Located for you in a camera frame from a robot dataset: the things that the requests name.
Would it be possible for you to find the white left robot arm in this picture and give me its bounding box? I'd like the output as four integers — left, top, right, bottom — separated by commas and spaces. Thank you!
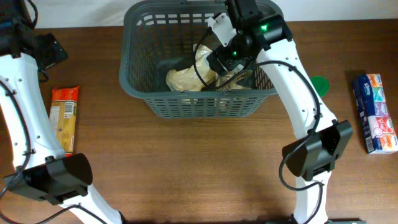
1, 0, 126, 223

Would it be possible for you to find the dried mushroom bag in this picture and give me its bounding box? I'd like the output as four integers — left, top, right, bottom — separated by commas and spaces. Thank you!
215, 70, 255, 91

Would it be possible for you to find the beige plastic bag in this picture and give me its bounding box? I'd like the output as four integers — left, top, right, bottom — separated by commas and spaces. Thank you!
165, 44, 217, 91

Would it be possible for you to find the tissue multipack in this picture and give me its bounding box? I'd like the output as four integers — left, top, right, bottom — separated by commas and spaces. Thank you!
353, 73, 397, 154

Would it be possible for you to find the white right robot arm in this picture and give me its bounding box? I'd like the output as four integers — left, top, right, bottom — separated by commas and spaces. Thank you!
208, 1, 353, 223

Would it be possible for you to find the green lidded jar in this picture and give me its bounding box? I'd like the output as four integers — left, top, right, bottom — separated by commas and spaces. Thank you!
310, 76, 330, 98

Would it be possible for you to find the grey plastic basket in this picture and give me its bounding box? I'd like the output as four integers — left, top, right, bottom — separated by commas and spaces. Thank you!
119, 1, 277, 119

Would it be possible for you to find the orange spaghetti packet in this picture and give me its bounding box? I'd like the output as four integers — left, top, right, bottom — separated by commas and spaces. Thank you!
49, 86, 80, 157

